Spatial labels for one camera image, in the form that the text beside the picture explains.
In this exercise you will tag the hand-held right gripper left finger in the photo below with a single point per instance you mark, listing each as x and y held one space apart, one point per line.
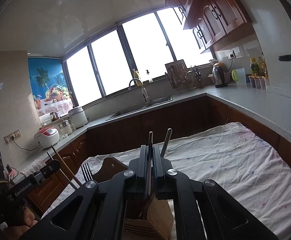
135 180

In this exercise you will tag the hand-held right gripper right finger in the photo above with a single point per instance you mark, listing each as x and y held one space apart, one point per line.
163 180

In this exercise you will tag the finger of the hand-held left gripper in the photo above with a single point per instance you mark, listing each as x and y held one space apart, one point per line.
48 168

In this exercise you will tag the light wooden chopstick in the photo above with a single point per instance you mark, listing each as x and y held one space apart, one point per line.
63 163

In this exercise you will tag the wooden utensil holder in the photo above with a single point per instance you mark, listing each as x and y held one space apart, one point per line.
158 216

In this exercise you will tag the large metal fork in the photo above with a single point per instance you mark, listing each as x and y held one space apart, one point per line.
86 173

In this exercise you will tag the person's left hand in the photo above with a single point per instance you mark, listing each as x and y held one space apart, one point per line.
23 226

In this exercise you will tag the white lace cloth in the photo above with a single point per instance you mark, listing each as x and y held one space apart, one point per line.
33 167

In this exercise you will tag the pink and white rice cooker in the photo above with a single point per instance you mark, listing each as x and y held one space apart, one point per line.
46 137

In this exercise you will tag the white blender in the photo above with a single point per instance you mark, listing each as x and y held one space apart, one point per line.
66 128

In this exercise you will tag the wooden base cabinets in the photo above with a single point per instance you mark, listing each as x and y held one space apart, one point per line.
125 135

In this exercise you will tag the white electric pot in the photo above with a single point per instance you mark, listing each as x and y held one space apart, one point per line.
78 117

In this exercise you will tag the white floral tablecloth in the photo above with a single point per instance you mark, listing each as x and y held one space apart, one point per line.
223 167

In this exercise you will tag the steel sink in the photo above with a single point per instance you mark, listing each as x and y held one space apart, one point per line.
140 107

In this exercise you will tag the blue tropical roller blind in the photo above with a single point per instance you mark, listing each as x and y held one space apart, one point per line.
49 82

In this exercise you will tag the metal kitchen faucet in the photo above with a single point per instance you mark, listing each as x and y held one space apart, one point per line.
143 90

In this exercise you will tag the clear pump dispenser bottle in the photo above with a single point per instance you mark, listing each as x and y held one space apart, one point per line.
149 77

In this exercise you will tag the yellow dish soap bottle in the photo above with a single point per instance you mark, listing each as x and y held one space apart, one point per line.
136 75

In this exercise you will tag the dish rack with cutting board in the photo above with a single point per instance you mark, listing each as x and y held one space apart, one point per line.
179 75

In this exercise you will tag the knife and scissors holder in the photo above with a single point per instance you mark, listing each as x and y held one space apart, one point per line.
198 76

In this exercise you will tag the grey kitchen countertop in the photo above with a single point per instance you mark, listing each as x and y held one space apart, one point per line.
248 105

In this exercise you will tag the steel electric kettle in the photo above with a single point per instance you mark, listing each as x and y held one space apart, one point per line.
219 76

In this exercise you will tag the kitchen window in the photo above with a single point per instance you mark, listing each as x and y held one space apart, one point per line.
135 55

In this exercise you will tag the white bowl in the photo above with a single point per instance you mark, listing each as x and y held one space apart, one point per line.
213 62

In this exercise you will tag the row of spice jars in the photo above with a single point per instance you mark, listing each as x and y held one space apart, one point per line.
259 83

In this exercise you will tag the yellow oil bottle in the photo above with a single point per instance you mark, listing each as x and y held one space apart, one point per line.
253 67

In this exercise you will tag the wooden upper cabinets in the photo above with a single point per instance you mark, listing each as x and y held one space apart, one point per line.
210 12

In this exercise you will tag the wall outlet strip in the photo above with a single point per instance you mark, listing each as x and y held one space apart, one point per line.
12 136

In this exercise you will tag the wall outlet with plug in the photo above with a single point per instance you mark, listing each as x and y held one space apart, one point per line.
231 54

